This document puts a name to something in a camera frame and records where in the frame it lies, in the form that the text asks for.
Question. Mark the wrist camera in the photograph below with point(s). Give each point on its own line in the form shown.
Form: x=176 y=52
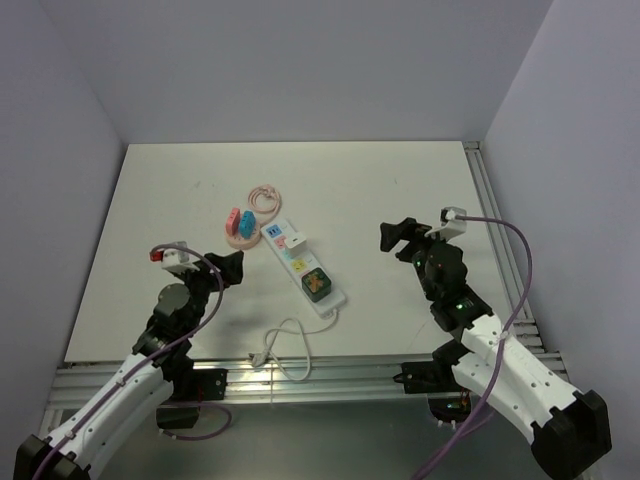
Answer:
x=174 y=259
x=453 y=224

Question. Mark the aluminium right rail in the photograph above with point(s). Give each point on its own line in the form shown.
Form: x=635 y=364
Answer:
x=524 y=327

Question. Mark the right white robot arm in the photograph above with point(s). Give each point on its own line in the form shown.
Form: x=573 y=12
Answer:
x=567 y=430

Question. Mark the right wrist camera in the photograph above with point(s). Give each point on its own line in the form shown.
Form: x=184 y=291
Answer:
x=453 y=224

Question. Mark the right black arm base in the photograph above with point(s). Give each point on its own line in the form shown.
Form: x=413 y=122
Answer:
x=448 y=402

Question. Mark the white multicolour power strip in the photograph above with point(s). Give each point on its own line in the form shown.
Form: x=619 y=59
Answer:
x=275 y=234

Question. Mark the pink round socket hub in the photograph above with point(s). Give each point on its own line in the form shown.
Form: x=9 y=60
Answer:
x=238 y=242

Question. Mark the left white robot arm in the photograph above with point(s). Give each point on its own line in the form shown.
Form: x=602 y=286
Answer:
x=158 y=377

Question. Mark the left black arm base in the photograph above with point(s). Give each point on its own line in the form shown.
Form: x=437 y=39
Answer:
x=197 y=386

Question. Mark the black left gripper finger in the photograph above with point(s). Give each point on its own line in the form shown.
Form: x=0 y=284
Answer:
x=392 y=234
x=230 y=267

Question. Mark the white plug adapter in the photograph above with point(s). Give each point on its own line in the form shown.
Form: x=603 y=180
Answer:
x=297 y=242

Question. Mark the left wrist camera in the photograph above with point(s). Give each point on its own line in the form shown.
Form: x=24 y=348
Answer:
x=174 y=259

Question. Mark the dark green cube plug adapter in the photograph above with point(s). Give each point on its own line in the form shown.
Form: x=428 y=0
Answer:
x=316 y=284

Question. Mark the blue triangular plug adapter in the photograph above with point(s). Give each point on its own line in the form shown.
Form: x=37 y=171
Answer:
x=247 y=225

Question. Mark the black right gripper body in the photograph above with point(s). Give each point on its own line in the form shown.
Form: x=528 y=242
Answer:
x=420 y=257

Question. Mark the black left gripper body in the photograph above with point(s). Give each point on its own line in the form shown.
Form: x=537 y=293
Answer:
x=200 y=284

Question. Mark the pink plug adapter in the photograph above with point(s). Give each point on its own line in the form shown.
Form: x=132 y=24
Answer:
x=232 y=222

